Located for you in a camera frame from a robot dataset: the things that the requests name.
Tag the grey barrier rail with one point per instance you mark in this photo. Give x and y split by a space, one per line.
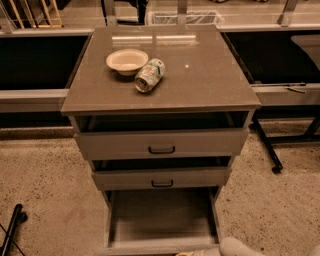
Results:
30 100

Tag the grey middle drawer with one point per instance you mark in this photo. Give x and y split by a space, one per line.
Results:
161 173

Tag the crushed green soda can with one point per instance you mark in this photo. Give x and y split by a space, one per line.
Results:
149 75

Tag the black wheeled table frame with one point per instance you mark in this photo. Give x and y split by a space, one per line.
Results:
309 136

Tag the grey drawer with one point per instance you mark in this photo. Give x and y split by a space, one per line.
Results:
161 173
161 222
124 137

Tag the grey top drawer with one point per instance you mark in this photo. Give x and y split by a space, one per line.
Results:
124 137

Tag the black stand leg left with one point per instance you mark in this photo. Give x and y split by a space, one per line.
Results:
18 217

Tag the white paper bowl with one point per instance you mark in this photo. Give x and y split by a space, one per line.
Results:
127 62

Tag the grey drawer cabinet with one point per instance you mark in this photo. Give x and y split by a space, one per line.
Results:
183 133

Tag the grey bottom drawer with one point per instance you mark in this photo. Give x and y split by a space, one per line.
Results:
161 222

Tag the white wire basket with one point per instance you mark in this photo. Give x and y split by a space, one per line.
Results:
198 17

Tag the wooden rack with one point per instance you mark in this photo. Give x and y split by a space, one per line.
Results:
30 14

